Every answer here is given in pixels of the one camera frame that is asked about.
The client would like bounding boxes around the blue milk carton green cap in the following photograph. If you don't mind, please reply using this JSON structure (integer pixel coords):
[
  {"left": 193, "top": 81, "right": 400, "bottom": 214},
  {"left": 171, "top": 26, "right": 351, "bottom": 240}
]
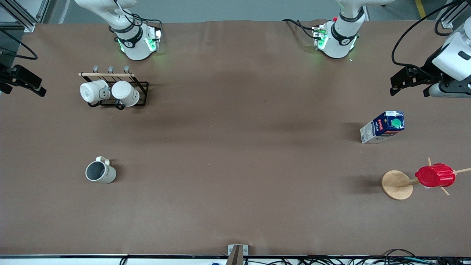
[{"left": 360, "top": 111, "right": 405, "bottom": 144}]

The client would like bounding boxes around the white cup grey inside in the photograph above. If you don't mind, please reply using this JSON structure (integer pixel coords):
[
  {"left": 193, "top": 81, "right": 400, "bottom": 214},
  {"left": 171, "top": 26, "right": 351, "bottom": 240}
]
[{"left": 85, "top": 156, "right": 117, "bottom": 184}]

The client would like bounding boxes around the red ribbed cup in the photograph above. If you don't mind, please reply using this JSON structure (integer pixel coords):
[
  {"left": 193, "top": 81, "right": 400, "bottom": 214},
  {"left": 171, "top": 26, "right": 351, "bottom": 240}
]
[{"left": 415, "top": 163, "right": 457, "bottom": 188}]

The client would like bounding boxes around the white mug with print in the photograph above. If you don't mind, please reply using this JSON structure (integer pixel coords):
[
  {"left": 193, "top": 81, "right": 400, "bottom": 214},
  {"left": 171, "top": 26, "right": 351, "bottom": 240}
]
[{"left": 80, "top": 79, "right": 111, "bottom": 104}]

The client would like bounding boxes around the plain white mug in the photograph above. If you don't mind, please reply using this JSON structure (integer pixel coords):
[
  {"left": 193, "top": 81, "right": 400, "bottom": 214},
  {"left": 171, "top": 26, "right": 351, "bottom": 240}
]
[{"left": 111, "top": 81, "right": 140, "bottom": 107}]

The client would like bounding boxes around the wooden mug tree stand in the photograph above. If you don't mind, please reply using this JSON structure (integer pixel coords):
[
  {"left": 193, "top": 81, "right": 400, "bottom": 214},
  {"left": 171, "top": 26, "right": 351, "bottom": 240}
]
[{"left": 381, "top": 158, "right": 471, "bottom": 200}]

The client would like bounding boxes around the aluminium frame profile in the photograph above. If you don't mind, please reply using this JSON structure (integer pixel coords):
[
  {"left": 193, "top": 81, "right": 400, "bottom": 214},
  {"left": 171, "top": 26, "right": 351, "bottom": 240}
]
[
  {"left": 440, "top": 0, "right": 471, "bottom": 29},
  {"left": 0, "top": 0, "right": 50, "bottom": 33}
]

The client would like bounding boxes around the black wire mug rack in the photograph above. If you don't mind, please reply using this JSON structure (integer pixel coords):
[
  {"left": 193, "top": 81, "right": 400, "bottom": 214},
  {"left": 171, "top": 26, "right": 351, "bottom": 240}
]
[{"left": 78, "top": 66, "right": 149, "bottom": 110}]

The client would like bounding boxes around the black left base cable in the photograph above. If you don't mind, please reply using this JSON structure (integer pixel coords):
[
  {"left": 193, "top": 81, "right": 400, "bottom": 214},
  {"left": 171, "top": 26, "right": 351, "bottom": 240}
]
[{"left": 282, "top": 18, "right": 318, "bottom": 39}]

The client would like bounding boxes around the black base cable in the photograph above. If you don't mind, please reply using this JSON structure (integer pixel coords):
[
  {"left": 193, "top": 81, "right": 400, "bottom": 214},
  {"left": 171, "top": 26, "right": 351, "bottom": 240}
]
[
  {"left": 282, "top": 18, "right": 318, "bottom": 39},
  {"left": 127, "top": 11, "right": 163, "bottom": 32}
]

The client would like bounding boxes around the black right base cable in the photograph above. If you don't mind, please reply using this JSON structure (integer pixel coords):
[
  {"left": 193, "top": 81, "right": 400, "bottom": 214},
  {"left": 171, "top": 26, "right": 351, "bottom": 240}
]
[{"left": 127, "top": 11, "right": 163, "bottom": 32}]

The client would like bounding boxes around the black cable bundle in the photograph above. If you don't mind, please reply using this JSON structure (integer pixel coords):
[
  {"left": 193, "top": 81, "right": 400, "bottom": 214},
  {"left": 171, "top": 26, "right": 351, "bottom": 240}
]
[{"left": 243, "top": 248, "right": 471, "bottom": 265}]

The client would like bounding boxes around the grey mounting bracket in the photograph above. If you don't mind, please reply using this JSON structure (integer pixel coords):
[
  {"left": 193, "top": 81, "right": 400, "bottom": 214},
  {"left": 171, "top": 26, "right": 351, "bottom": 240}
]
[{"left": 228, "top": 244, "right": 249, "bottom": 256}]

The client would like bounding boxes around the brown camera post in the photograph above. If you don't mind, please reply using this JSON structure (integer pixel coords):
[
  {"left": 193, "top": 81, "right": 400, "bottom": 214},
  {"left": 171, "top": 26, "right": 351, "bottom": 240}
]
[{"left": 225, "top": 245, "right": 244, "bottom": 265}]

